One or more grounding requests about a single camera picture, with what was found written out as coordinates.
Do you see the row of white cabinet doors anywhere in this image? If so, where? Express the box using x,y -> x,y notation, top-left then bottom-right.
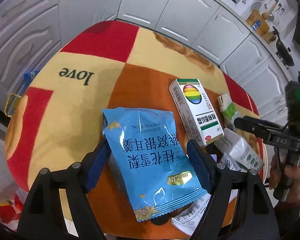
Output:
0,0 -> 294,120

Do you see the gold metal handle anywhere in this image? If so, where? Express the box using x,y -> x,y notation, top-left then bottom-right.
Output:
4,93 -> 22,117

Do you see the blue plastic item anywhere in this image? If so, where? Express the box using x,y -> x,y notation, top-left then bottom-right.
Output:
24,70 -> 40,80

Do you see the white printed sachet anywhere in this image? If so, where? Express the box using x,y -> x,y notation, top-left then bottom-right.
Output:
171,194 -> 212,237

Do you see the blue snack packet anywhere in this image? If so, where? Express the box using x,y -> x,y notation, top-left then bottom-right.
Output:
101,107 -> 207,222

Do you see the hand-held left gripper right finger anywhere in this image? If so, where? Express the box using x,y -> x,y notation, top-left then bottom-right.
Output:
186,139 -> 282,240

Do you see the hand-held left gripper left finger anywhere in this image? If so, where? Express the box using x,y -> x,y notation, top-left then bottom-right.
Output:
16,140 -> 113,240

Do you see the person's right hand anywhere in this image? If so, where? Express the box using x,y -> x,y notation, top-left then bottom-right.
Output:
269,155 -> 300,203

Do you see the hanging wooden spatula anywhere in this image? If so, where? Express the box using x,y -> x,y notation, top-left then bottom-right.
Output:
262,2 -> 277,20

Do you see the wooden knife block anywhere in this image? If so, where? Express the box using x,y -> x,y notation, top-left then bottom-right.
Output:
266,26 -> 278,42

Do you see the red plastic bag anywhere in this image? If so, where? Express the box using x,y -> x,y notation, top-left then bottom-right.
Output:
0,187 -> 28,230

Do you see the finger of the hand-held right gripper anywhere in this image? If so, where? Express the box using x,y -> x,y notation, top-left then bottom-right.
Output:
234,116 -> 287,143

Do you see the black wok with lid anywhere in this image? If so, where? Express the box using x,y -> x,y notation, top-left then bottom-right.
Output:
272,26 -> 295,67

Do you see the white box with rainbow print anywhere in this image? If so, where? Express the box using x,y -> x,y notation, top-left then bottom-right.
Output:
169,78 -> 225,147

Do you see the person's right forearm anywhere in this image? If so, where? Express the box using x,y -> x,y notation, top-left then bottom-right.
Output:
274,196 -> 300,233

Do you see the printed rose table cloth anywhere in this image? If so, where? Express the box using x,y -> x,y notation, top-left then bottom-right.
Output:
4,20 -> 267,240

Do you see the green white packet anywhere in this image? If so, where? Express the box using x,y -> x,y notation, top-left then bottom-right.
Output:
217,94 -> 241,128

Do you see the wooden cutting board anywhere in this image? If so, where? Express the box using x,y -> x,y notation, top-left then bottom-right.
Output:
245,9 -> 270,37

